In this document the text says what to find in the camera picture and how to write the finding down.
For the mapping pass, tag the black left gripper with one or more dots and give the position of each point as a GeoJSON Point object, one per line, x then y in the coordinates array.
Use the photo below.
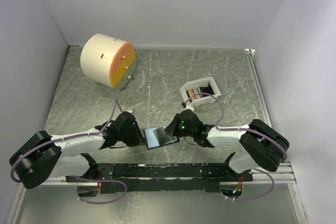
{"type": "Point", "coordinates": [138, 139]}

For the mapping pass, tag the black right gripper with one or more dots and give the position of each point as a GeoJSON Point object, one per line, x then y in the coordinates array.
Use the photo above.
{"type": "Point", "coordinates": [172, 128]}

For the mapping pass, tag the dark striped credit card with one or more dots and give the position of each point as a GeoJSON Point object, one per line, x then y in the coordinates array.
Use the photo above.
{"type": "Point", "coordinates": [164, 138]}

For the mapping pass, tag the black card holder wallet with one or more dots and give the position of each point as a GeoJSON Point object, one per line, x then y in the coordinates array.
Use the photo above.
{"type": "Point", "coordinates": [151, 140]}

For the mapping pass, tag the white card tray box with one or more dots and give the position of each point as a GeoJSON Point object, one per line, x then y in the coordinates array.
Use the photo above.
{"type": "Point", "coordinates": [207, 85]}

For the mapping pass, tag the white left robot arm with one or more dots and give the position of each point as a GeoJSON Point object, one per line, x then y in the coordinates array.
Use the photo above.
{"type": "Point", "coordinates": [46, 156]}

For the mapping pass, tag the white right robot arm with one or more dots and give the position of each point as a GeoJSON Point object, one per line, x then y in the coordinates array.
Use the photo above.
{"type": "Point", "coordinates": [262, 145]}

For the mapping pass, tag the remaining cards in tray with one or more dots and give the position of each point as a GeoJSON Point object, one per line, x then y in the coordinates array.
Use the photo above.
{"type": "Point", "coordinates": [195, 94]}

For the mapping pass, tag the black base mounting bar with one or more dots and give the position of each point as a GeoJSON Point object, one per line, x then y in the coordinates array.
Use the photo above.
{"type": "Point", "coordinates": [167, 177]}

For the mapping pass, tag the round cream mini drawer cabinet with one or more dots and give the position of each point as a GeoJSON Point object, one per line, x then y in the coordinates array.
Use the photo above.
{"type": "Point", "coordinates": [108, 61]}

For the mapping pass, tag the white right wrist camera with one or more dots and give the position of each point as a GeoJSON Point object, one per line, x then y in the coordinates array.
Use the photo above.
{"type": "Point", "coordinates": [187, 106]}

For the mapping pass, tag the white corner bracket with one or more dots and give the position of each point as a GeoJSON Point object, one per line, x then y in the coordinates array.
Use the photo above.
{"type": "Point", "coordinates": [249, 51]}

